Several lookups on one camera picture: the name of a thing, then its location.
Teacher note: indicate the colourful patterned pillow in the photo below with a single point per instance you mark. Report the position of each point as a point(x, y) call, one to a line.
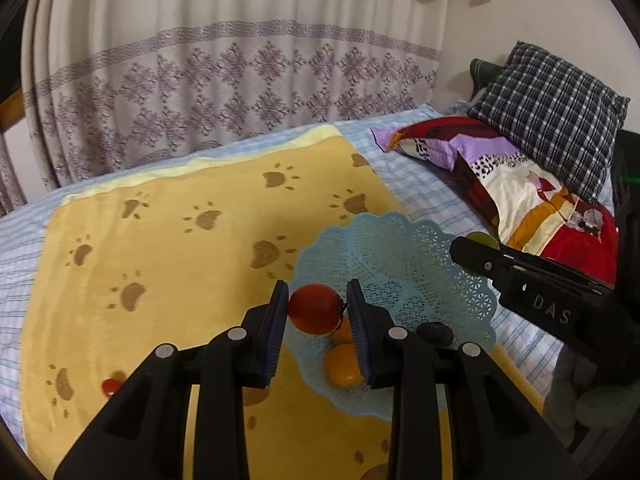
point(510, 180)

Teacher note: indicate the oval yellow-orange fruit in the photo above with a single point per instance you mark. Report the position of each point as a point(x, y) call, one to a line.
point(342, 366)

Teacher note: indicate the round smooth orange fruit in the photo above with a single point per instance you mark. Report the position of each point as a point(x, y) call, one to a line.
point(344, 334)

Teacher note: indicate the person's right hand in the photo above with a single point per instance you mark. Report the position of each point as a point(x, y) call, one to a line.
point(590, 402)

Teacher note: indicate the wooden window frame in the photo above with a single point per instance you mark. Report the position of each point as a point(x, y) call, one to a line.
point(10, 110)

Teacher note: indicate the blue plaid bed sheet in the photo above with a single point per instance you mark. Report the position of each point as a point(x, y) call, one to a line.
point(30, 240)

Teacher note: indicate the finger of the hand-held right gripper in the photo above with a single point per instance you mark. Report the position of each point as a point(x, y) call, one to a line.
point(560, 271)
point(475, 257)

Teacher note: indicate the green round fruit with stalk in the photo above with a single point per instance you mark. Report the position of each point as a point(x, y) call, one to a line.
point(482, 239)

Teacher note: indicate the dark wrinkled passion fruit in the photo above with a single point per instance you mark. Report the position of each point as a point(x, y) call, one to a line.
point(436, 335)

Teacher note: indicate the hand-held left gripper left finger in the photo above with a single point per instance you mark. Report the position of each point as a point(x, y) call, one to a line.
point(279, 332)

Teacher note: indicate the red tomato with stem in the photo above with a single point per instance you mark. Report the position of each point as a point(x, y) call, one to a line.
point(314, 307)

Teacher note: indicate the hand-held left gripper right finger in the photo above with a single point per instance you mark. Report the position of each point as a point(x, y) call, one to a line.
point(357, 332)

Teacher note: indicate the dark checked pillow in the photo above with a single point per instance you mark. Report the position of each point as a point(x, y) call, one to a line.
point(550, 105)

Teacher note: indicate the yellow paw-print towel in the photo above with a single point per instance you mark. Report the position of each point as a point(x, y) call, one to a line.
point(175, 270)

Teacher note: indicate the light blue lattice plastic basket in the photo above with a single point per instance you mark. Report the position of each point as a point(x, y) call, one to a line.
point(400, 260)

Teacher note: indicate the purple patterned curtain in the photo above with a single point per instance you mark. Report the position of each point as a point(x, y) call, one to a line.
point(225, 75)

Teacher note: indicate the dark green cloth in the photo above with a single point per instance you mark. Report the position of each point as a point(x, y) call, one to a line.
point(486, 75)

